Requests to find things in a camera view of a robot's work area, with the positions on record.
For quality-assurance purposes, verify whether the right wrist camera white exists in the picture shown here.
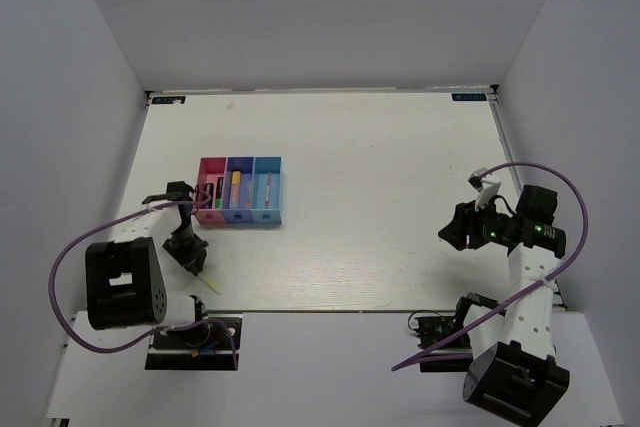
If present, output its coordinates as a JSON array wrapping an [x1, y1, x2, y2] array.
[[468, 168, 501, 212]]

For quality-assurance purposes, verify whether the pink orange cap highlighter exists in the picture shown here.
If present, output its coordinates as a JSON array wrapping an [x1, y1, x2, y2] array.
[[229, 171, 242, 209]]

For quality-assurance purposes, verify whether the right corner label sticker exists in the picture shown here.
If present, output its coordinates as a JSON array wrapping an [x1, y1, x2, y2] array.
[[451, 93, 487, 102]]

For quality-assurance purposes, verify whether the grey orange cap highlighter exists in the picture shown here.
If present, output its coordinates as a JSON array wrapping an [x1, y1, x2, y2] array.
[[244, 176, 254, 210]]

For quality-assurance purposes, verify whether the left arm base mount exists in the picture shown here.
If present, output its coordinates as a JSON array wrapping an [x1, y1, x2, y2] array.
[[145, 312, 243, 372]]

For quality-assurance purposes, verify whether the thin yellow pen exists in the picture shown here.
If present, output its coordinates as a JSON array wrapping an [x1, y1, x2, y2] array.
[[197, 274, 221, 295]]

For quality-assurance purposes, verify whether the pink container bin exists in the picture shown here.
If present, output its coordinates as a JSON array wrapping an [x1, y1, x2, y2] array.
[[195, 157, 227, 226]]

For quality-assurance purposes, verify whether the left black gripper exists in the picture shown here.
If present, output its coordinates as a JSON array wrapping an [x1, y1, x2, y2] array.
[[163, 223, 209, 275]]

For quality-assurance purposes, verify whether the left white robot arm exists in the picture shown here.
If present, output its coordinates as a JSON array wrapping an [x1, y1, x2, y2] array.
[[85, 181, 212, 346]]

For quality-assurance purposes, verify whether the black green cap marker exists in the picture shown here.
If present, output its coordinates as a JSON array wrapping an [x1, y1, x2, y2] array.
[[214, 176, 224, 209]]

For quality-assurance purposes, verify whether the light blue container bin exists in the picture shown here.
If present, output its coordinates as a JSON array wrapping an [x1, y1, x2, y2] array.
[[251, 157, 282, 225]]

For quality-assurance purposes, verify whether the left corner label sticker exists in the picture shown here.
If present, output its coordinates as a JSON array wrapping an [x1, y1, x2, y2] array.
[[151, 96, 186, 105]]

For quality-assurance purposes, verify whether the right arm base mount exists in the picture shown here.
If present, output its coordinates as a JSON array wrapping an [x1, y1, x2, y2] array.
[[407, 295, 501, 374]]

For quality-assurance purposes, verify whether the dark blue container bin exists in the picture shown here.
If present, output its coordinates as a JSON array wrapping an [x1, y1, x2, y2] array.
[[221, 157, 255, 224]]

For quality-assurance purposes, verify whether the corner label sticker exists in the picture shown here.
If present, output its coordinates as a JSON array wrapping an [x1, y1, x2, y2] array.
[[151, 96, 186, 105], [451, 93, 487, 102]]

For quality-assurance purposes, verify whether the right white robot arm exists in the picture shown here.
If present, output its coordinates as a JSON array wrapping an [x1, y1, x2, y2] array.
[[438, 181, 570, 426]]

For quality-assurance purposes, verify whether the black purple cap marker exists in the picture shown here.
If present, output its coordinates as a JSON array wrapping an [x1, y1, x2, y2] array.
[[202, 183, 215, 209]]

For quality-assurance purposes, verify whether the thin pink pen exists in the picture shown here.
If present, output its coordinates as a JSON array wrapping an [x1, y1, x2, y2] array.
[[264, 172, 272, 209]]

